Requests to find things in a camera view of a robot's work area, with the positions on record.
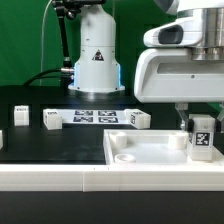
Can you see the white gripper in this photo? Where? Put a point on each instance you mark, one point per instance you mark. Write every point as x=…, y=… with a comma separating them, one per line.
x=183, y=62

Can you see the white square tabletop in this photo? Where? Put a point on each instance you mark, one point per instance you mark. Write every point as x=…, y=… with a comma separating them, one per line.
x=151, y=147

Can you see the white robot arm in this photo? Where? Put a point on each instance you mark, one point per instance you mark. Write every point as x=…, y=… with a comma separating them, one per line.
x=97, y=72

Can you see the white U-shaped fence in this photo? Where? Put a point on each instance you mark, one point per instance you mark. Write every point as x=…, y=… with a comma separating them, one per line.
x=115, y=177

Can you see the fiducial marker sheet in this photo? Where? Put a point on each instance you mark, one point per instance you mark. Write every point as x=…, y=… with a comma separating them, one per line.
x=98, y=117

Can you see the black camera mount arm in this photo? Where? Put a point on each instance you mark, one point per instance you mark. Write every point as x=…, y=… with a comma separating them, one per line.
x=70, y=9

